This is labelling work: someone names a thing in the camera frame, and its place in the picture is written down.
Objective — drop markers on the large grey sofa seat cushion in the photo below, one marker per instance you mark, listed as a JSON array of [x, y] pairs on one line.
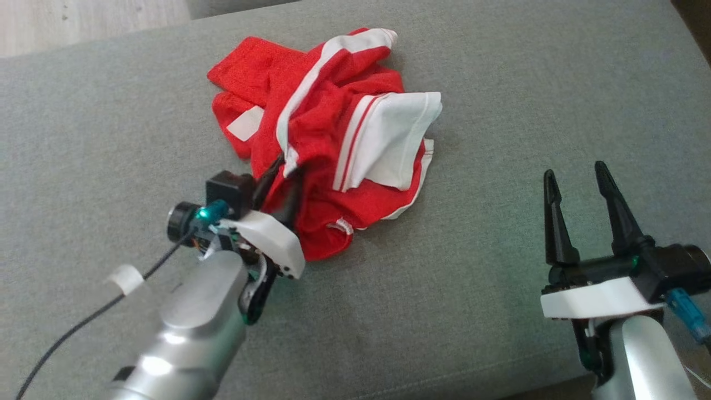
[[500, 83]]

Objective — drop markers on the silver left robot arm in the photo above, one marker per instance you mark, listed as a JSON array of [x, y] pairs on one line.
[[189, 333]]

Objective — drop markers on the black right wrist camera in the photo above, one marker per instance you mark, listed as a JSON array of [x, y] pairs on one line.
[[677, 266]]

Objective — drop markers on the red shirt white sleeves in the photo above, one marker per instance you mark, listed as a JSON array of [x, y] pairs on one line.
[[322, 222]]

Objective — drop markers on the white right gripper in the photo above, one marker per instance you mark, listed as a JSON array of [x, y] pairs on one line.
[[600, 297]]

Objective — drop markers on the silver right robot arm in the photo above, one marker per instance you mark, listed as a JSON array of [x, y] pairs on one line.
[[644, 361]]

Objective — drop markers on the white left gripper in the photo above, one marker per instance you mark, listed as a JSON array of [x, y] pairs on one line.
[[272, 241]]

